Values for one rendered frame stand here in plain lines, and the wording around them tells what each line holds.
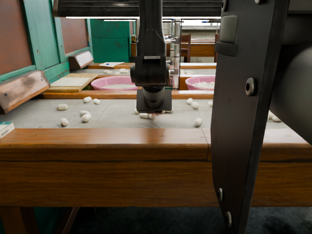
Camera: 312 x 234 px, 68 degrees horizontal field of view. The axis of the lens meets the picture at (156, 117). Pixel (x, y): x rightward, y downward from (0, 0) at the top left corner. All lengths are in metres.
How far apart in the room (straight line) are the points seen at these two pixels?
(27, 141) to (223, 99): 0.52
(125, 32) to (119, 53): 0.30
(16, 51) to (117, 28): 2.64
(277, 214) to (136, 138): 1.20
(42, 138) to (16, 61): 0.40
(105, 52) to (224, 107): 3.42
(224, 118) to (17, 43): 0.87
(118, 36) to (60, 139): 2.99
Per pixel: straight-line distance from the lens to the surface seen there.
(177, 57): 0.96
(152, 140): 0.55
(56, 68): 1.21
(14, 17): 0.99
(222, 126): 0.19
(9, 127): 0.70
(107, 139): 0.57
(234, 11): 0.17
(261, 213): 1.59
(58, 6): 0.82
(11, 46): 0.94
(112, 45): 3.54
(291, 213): 1.66
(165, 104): 0.67
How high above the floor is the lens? 1.02
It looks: 22 degrees down
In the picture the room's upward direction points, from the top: straight up
